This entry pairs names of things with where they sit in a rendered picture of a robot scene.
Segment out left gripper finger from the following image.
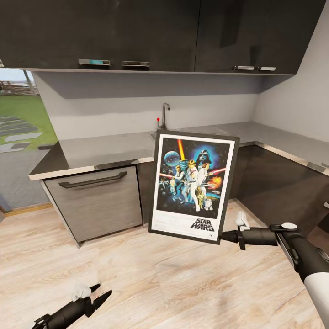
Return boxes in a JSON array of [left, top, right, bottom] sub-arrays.
[[90, 284, 100, 293], [92, 291, 112, 313]]

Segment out poster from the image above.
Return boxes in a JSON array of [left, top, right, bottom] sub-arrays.
[[148, 128, 241, 245]]

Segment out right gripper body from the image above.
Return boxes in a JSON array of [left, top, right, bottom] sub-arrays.
[[238, 226, 265, 250]]

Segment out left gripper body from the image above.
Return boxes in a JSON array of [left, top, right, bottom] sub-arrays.
[[61, 296, 93, 329]]

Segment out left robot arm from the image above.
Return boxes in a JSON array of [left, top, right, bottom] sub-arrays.
[[22, 284, 112, 329]]

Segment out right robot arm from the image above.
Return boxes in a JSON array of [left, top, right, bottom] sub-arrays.
[[218, 211, 329, 329]]

